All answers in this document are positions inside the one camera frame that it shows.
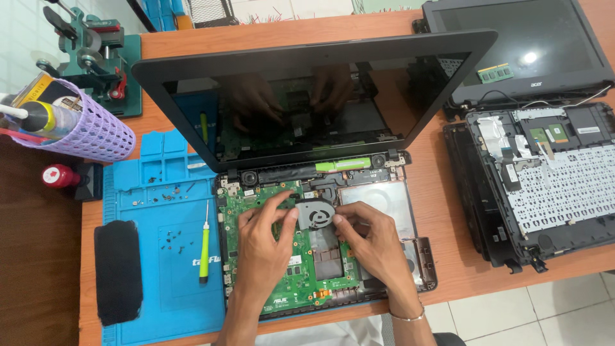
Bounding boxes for purple mesh holder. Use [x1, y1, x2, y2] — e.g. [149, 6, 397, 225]
[9, 78, 137, 163]

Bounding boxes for black laptop keyboard palmrest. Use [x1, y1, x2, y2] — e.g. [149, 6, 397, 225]
[465, 101, 615, 274]

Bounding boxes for person's white garment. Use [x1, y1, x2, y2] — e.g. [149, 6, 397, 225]
[254, 314, 386, 346]

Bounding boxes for white stick tool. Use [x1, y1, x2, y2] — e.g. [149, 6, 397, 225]
[0, 104, 29, 119]

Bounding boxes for green laptop motherboard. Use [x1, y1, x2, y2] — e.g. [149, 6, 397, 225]
[216, 180, 362, 316]

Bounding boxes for grey heatsink plate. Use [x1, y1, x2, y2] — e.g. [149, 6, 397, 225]
[309, 226, 345, 282]

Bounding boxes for blue repair mat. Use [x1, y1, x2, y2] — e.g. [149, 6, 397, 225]
[101, 129, 227, 346]

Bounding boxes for black laptop bottom cover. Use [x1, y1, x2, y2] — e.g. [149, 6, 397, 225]
[442, 122, 525, 275]

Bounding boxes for white thin cable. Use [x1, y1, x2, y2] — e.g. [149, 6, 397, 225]
[521, 85, 614, 109]

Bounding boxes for green cylinder laptop part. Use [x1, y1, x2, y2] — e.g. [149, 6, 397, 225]
[315, 157, 372, 173]

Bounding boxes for green handled screwdriver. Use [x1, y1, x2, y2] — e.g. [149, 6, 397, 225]
[199, 199, 211, 284]

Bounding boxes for green memory module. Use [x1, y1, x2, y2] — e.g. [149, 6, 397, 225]
[477, 62, 514, 85]

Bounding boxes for blue plastic trays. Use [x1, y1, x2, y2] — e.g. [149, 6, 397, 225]
[127, 0, 194, 33]

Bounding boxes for yellow black glue tube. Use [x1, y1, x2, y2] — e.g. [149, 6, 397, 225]
[19, 100, 81, 136]

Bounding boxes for black detached laptop screen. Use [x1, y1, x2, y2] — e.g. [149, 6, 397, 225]
[412, 0, 615, 122]

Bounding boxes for black foam pad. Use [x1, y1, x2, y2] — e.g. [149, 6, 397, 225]
[93, 219, 144, 328]

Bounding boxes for grey laptop cooling fan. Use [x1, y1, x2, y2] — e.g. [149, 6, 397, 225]
[294, 199, 337, 232]

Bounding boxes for silver bracelet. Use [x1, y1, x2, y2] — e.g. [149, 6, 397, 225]
[388, 300, 427, 323]

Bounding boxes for group of small screws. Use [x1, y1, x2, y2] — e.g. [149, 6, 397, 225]
[132, 177, 198, 254]

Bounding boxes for yellow black box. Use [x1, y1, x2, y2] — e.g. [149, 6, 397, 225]
[12, 71, 54, 109]

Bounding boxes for red capped bottle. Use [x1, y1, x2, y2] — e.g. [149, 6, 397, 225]
[41, 164, 82, 189]

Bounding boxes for black wire basket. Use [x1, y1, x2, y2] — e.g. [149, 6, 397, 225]
[184, 0, 240, 29]

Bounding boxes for black opened laptop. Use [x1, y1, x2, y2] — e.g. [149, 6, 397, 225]
[131, 29, 499, 322]

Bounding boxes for green bench jig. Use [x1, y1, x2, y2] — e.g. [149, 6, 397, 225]
[31, 0, 143, 119]

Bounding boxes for person's right hand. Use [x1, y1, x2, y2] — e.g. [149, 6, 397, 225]
[332, 201, 417, 301]

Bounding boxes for silver metal drive plate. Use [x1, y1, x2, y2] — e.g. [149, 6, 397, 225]
[338, 181, 417, 241]

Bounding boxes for black block stand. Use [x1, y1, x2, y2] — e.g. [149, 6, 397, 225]
[74, 162, 104, 202]

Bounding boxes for person's left hand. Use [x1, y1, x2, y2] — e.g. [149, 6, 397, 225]
[238, 190, 300, 295]

